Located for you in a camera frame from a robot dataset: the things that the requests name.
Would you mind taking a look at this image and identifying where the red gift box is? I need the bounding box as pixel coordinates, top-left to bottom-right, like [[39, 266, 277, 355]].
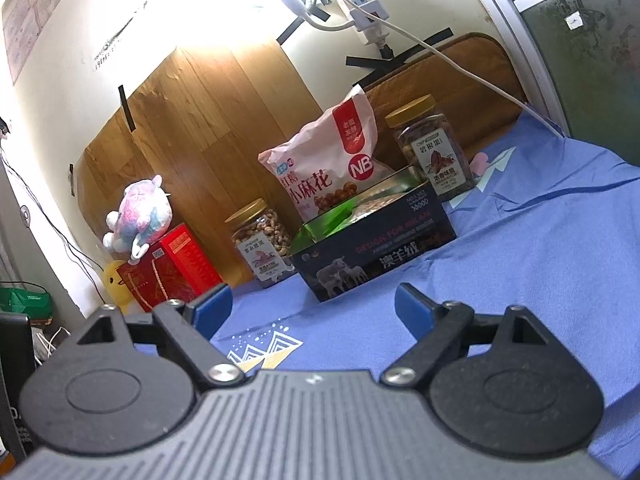
[[117, 223, 222, 312]]

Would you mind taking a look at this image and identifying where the yellow duck plush toy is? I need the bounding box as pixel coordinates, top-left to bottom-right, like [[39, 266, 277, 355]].
[[102, 260, 134, 314]]

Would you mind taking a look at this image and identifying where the nut jar left gold lid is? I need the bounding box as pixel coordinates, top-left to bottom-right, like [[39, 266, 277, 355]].
[[224, 198, 295, 287]]

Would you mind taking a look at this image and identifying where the nut jar gold lid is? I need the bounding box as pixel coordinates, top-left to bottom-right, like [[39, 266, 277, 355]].
[[385, 94, 475, 200], [224, 198, 295, 287]]

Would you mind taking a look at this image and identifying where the black sheep-print box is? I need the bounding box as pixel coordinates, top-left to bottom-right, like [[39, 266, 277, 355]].
[[291, 167, 457, 301]]

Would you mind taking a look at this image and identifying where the pink white plush toy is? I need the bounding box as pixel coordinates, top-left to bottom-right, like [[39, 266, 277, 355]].
[[102, 174, 172, 266]]

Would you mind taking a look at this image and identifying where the blue bed sheet cloth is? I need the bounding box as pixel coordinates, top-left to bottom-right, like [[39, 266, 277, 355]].
[[134, 109, 640, 478]]

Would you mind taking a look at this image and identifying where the green basket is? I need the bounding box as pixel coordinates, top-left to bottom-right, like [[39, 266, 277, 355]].
[[0, 281, 53, 325]]

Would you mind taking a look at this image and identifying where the nut jar right gold lid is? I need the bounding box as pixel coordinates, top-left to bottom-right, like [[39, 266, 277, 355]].
[[385, 94, 475, 200]]

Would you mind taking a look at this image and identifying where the wooden board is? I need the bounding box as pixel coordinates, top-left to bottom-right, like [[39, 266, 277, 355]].
[[75, 40, 321, 286]]

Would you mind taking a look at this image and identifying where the pink NB snack bag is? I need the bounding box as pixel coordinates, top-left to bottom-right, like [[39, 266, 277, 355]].
[[258, 86, 393, 222]]

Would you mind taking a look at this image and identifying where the brown cushion headboard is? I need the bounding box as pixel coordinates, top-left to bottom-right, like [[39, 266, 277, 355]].
[[364, 32, 528, 170]]

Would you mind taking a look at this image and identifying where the white power strip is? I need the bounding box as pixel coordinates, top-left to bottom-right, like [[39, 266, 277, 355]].
[[335, 0, 390, 49]]

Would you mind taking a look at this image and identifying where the white cable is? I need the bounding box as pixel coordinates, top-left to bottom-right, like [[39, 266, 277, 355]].
[[328, 0, 566, 139]]

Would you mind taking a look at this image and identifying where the wall poster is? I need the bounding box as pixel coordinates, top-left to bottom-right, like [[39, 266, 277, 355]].
[[2, 0, 61, 84]]

